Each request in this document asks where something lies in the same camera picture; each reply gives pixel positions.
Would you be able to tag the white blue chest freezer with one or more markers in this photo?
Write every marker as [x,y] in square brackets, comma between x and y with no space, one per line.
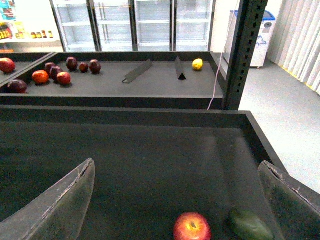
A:
[262,42]

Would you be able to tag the red fruit far left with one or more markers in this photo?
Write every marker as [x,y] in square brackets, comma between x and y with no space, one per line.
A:
[7,65]

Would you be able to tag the dark red fruit cluster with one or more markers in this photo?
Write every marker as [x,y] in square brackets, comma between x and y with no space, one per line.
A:
[54,71]

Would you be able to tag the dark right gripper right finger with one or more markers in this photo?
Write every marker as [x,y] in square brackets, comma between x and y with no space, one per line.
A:
[295,206]

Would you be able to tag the dark red apple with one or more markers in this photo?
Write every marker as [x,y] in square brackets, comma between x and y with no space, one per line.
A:
[95,66]
[72,64]

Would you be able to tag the dark red fruit behind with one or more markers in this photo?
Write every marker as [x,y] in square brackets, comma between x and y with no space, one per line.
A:
[48,66]

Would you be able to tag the yellow lemon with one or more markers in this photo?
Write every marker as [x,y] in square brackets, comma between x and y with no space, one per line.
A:
[197,64]

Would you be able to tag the dark red apple back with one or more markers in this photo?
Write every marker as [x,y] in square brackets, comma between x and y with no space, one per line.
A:
[72,64]

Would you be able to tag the small dark red fruit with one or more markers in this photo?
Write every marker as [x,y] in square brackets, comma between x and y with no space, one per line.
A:
[83,67]

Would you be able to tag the shelf with jars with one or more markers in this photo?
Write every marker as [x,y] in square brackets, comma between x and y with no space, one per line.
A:
[28,26]

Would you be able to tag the green avocado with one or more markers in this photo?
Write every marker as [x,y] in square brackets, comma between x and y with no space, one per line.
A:
[248,226]

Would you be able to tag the orange red tomato fruit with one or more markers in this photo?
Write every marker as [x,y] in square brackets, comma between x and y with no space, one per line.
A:
[40,77]

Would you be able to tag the black display tray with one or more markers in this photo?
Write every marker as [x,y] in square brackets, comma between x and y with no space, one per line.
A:
[158,87]
[151,165]

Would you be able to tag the black near display tray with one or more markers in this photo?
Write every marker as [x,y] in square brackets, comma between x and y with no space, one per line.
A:
[151,165]

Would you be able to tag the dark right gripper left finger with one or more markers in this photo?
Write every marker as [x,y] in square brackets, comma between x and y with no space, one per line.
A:
[56,214]

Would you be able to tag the dark red apple right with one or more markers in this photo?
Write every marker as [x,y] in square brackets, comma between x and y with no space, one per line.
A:
[95,66]

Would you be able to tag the black perforated metal post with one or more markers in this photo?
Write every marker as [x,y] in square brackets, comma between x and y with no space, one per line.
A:
[249,19]

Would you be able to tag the red apple front cluster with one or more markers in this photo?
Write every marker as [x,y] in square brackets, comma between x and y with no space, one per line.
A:
[64,78]

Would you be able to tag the black triangular divider bar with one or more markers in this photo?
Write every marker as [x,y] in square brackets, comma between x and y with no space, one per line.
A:
[179,69]

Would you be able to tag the black far display tray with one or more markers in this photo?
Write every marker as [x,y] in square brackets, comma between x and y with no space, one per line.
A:
[158,87]

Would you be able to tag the black flat divider bar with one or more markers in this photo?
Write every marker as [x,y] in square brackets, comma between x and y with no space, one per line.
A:
[138,71]

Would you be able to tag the glass door refrigerator row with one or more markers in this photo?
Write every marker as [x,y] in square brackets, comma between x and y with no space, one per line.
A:
[134,25]

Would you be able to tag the white vertical blinds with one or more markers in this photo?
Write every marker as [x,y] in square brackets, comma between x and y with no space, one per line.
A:
[295,43]

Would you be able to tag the red yellow apple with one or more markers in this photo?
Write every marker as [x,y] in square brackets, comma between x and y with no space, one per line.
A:
[192,226]

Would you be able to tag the dark purple fruit left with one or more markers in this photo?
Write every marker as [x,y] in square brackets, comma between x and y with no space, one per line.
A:
[17,86]

